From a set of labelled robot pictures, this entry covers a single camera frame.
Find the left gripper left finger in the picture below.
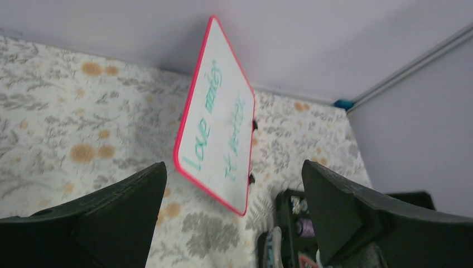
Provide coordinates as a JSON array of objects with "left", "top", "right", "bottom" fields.
[{"left": 1, "top": 162, "right": 167, "bottom": 267}]

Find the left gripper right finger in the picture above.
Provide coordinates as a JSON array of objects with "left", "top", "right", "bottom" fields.
[{"left": 301, "top": 160, "right": 472, "bottom": 267}]

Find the black poker chip case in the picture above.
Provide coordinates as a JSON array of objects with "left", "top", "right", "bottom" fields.
[{"left": 258, "top": 190, "right": 445, "bottom": 267}]

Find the floral tablecloth mat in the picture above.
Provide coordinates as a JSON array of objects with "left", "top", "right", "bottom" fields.
[{"left": 1, "top": 36, "right": 371, "bottom": 267}]

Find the red-framed whiteboard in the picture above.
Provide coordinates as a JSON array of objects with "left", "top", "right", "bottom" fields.
[{"left": 173, "top": 16, "right": 255, "bottom": 216}]

